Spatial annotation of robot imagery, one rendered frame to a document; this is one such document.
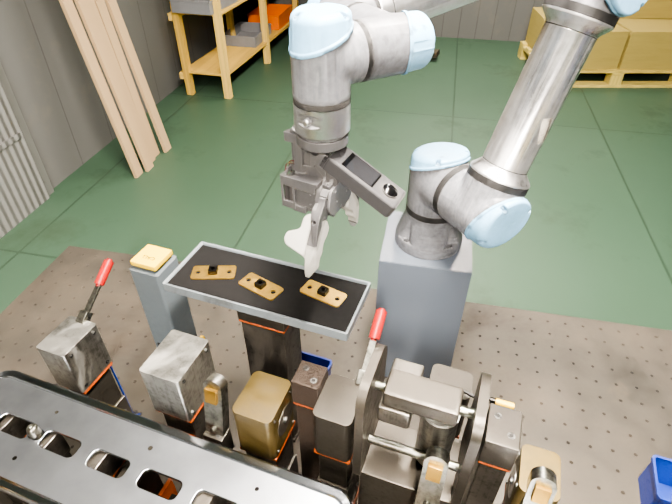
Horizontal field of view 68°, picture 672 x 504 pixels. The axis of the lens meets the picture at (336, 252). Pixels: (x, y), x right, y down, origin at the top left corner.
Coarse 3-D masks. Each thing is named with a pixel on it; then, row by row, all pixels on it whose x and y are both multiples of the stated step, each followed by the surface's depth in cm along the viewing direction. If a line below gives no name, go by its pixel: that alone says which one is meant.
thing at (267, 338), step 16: (240, 320) 97; (256, 320) 95; (256, 336) 98; (272, 336) 97; (288, 336) 98; (256, 352) 102; (272, 352) 100; (288, 352) 100; (256, 368) 105; (272, 368) 103; (288, 368) 102
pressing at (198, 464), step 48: (0, 384) 95; (48, 384) 95; (0, 432) 87; (48, 432) 88; (96, 432) 87; (144, 432) 87; (0, 480) 81; (48, 480) 81; (96, 480) 81; (192, 480) 81; (240, 480) 81; (288, 480) 81
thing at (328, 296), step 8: (312, 280) 94; (304, 288) 92; (312, 288) 92; (320, 288) 91; (328, 288) 91; (312, 296) 91; (320, 296) 91; (328, 296) 91; (336, 296) 91; (344, 296) 91; (328, 304) 90; (336, 304) 89
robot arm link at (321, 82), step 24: (312, 24) 55; (336, 24) 56; (288, 48) 60; (312, 48) 57; (336, 48) 57; (360, 48) 59; (312, 72) 58; (336, 72) 59; (360, 72) 61; (312, 96) 60; (336, 96) 61
